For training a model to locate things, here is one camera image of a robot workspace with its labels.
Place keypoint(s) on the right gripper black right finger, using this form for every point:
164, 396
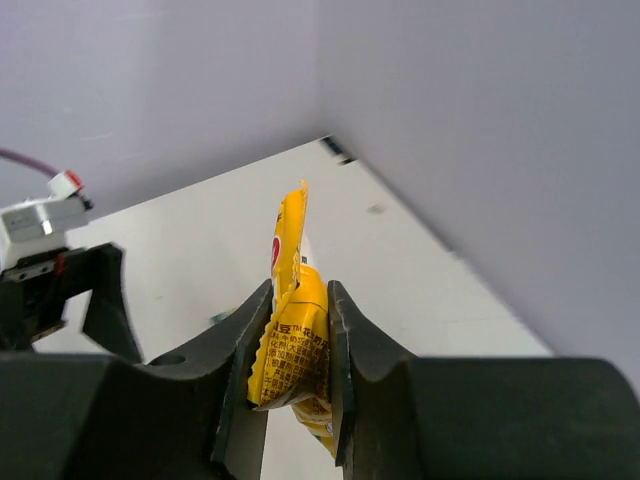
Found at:
396, 415

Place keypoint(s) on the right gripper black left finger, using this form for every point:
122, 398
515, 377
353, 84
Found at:
185, 415

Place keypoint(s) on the yellow candy packet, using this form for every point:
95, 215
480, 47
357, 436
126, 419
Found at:
292, 362

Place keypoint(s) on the black XDOF label plate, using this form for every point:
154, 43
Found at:
342, 155

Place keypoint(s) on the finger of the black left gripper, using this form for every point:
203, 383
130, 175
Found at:
98, 271

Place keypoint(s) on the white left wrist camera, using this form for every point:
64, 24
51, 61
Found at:
37, 226

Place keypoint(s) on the green snack bag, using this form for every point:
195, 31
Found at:
216, 319

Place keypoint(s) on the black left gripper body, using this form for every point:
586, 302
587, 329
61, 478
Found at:
30, 306

